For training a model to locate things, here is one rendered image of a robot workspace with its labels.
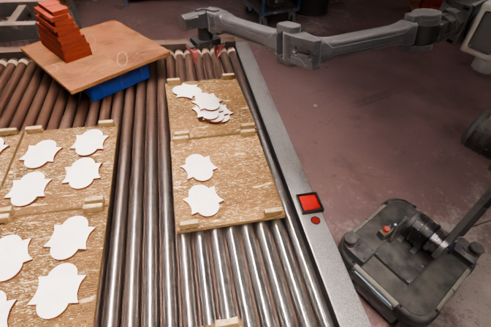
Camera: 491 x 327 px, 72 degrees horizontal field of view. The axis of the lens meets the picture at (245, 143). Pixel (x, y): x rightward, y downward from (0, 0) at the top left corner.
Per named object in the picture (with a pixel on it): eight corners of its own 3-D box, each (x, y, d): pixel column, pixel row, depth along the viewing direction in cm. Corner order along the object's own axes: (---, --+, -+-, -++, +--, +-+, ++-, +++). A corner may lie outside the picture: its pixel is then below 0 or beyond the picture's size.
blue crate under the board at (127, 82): (118, 55, 182) (113, 37, 175) (152, 77, 167) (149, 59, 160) (61, 75, 164) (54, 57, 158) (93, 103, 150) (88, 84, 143)
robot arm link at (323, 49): (301, 79, 87) (302, 40, 81) (279, 61, 97) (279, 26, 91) (439, 48, 98) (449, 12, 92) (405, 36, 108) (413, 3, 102)
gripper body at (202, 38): (221, 42, 130) (221, 24, 125) (197, 48, 126) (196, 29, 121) (212, 36, 134) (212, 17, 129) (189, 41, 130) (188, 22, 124)
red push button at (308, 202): (314, 196, 118) (315, 193, 117) (320, 210, 114) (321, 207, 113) (297, 198, 117) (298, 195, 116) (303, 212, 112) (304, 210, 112)
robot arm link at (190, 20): (224, 33, 121) (221, 8, 116) (197, 41, 115) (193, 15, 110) (206, 27, 128) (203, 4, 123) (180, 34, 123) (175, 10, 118)
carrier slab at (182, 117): (235, 79, 169) (236, 77, 168) (257, 132, 141) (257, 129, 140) (165, 86, 162) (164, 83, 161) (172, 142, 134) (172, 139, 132)
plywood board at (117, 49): (115, 22, 188) (114, 18, 187) (170, 54, 165) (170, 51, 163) (21, 50, 161) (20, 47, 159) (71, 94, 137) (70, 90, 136)
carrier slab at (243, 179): (256, 135, 139) (256, 132, 138) (285, 217, 110) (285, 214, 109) (170, 144, 133) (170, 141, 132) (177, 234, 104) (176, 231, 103)
